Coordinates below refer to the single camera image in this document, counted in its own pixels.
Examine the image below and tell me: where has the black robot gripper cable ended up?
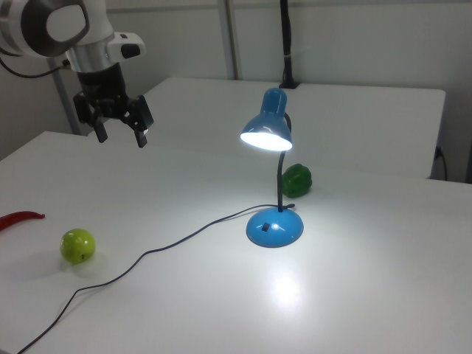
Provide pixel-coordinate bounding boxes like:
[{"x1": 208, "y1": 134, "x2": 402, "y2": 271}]
[{"x1": 0, "y1": 55, "x2": 72, "y2": 79}]

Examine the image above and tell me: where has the black wall socket cable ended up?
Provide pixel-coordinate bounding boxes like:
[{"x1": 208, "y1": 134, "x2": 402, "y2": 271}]
[{"x1": 434, "y1": 146, "x2": 448, "y2": 181}]

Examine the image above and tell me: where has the blue gooseneck desk lamp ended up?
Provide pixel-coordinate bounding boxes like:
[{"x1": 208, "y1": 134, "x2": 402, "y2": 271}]
[{"x1": 239, "y1": 87, "x2": 305, "y2": 249}]

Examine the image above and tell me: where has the red chili pepper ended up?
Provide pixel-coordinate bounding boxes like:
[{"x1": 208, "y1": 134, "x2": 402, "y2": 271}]
[{"x1": 0, "y1": 210, "x2": 46, "y2": 234}]

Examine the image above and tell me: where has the light green apple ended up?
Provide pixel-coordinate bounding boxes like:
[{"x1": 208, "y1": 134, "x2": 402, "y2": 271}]
[{"x1": 60, "y1": 228, "x2": 97, "y2": 265}]

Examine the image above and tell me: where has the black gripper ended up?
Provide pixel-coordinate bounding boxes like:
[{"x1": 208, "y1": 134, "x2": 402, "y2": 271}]
[{"x1": 72, "y1": 62, "x2": 154, "y2": 148}]

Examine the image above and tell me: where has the black pole with clamp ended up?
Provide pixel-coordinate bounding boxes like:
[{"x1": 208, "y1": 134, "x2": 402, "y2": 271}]
[{"x1": 279, "y1": 0, "x2": 302, "y2": 90}]

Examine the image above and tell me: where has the black lamp power cable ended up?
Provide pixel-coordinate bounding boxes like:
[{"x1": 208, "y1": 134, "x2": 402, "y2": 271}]
[{"x1": 16, "y1": 204, "x2": 296, "y2": 354}]

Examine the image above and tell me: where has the green bell pepper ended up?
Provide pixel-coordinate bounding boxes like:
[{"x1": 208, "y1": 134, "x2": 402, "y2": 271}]
[{"x1": 282, "y1": 163, "x2": 313, "y2": 198}]

